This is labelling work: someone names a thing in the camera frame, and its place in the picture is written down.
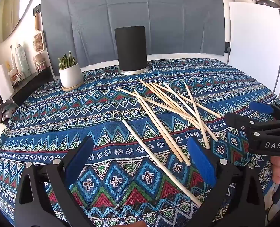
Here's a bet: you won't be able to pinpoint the white spray bottle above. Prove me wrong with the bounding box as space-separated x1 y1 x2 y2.
15 44 25 74

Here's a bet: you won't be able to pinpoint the white cushion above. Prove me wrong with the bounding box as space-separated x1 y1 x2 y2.
80 51 228 69

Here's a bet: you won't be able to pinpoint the white paper towel roll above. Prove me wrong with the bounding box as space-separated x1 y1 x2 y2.
0 64 15 103

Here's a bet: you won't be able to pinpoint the black cylindrical utensil holder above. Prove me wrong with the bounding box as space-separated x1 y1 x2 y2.
114 26 149 74

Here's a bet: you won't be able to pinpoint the wooden paddle hairbrush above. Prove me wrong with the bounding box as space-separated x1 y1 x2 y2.
32 32 45 52

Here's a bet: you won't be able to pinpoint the potted cactus in white pot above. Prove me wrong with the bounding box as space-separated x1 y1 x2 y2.
58 51 84 88

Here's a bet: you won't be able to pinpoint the wooden handled brush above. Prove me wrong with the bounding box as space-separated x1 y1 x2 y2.
35 13 42 32

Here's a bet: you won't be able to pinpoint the black shelf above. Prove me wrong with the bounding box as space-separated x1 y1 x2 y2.
0 66 55 114

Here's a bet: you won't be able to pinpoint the white refrigerator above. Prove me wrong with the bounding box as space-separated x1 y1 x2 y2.
228 2 280 100

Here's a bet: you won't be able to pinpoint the person's right hand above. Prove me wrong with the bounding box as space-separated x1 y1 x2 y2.
271 157 280 188

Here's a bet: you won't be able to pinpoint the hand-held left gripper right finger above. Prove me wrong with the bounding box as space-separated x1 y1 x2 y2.
187 137 265 227

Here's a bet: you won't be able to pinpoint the round wooden coaster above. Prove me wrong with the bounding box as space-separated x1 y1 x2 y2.
62 82 84 91

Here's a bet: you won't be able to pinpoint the plain wooden chopstick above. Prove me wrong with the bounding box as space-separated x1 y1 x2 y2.
121 119 202 207

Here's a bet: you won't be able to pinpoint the blue-grey sofa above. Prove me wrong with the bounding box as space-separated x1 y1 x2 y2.
40 0 227 69

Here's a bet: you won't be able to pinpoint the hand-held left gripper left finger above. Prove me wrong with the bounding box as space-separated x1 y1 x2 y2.
14 136 94 227

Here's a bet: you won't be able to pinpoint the blue patterned tablecloth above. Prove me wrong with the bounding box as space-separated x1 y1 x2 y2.
0 58 280 227

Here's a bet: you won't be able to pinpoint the pale green bottle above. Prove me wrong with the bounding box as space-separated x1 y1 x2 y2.
21 50 32 77

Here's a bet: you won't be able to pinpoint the group of wooden chopsticks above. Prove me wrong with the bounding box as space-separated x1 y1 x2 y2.
117 79 223 167

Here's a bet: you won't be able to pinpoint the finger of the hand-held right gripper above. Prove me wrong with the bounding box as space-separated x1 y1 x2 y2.
225 112 280 133
249 101 280 123

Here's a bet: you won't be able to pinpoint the oval wall mirror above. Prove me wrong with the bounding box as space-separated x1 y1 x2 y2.
0 0 38 44

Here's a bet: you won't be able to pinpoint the pink cosmetic jars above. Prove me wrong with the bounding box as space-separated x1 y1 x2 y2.
34 53 47 72

